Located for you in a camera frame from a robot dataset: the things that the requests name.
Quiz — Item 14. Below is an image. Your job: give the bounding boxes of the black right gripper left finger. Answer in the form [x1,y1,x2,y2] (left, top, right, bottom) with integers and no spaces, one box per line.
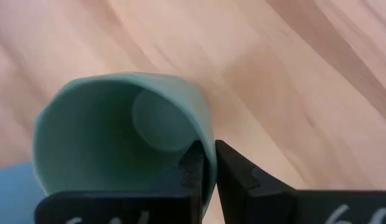
[34,139,207,224]

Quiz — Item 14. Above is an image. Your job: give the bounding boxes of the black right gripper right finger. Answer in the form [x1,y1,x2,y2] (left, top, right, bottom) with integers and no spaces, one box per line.
[215,139,386,224]

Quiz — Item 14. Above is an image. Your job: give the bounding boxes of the green faceted mug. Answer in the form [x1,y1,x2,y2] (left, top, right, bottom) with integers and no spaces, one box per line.
[31,72,218,218]

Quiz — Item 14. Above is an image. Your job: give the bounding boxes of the light blue faceted mug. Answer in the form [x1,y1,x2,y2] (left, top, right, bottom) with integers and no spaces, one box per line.
[0,161,46,224]

